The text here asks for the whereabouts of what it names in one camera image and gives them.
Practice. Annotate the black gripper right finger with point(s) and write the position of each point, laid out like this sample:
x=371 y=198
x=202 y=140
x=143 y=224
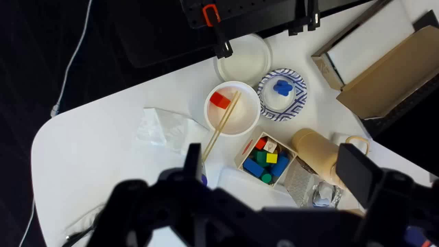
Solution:
x=358 y=173

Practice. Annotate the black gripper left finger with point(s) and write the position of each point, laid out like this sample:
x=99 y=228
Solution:
x=192 y=165

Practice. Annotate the white foam cover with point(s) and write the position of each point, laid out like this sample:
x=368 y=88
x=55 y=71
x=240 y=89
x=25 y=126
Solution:
x=371 y=40

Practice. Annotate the wooden box of blocks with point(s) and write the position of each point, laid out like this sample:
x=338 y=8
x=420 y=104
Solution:
x=265 y=158

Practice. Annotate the open cardboard box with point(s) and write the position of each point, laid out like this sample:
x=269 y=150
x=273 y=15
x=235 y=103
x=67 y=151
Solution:
x=383 y=92

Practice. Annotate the tan plastic bottle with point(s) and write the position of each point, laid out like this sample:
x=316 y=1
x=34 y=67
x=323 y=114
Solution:
x=318 y=154

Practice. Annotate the clear plastic bag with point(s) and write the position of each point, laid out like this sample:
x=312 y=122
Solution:
x=170 y=130

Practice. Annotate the wooden chopsticks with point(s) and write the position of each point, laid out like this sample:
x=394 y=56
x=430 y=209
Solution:
x=221 y=125

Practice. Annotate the red block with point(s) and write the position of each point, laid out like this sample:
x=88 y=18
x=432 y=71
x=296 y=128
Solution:
x=220 y=100

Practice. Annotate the blue patterned plate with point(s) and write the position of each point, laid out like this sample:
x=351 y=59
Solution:
x=275 y=106

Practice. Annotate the blue block on plate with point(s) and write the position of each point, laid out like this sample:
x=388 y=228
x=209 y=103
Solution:
x=283 y=86

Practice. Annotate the white round lid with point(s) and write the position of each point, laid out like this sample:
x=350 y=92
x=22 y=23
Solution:
x=251 y=59

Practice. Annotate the black clamp orange handle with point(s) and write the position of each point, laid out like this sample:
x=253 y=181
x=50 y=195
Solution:
x=213 y=21

